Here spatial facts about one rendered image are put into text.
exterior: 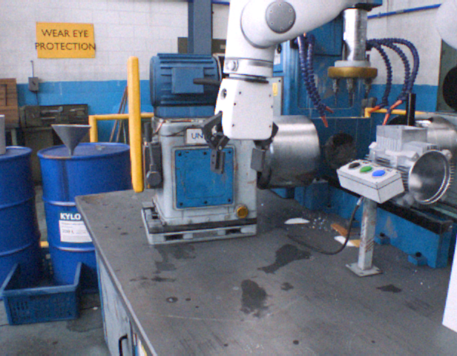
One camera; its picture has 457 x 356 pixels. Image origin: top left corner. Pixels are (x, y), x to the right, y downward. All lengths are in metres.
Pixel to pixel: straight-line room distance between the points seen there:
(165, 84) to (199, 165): 0.25
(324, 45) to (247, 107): 1.07
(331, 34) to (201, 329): 1.28
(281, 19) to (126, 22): 5.90
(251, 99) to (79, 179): 1.88
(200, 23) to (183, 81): 5.34
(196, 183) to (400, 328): 0.66
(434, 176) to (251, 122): 0.78
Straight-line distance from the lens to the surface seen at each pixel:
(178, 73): 1.17
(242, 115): 0.67
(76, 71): 6.26
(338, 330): 0.85
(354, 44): 1.52
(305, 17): 0.63
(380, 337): 0.85
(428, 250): 1.18
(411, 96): 1.49
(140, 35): 6.49
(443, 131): 1.66
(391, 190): 0.96
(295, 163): 1.29
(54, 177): 2.53
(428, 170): 1.36
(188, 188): 1.17
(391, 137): 1.29
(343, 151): 1.63
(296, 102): 1.65
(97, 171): 2.46
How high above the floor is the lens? 1.26
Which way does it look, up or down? 13 degrees down
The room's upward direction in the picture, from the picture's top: straight up
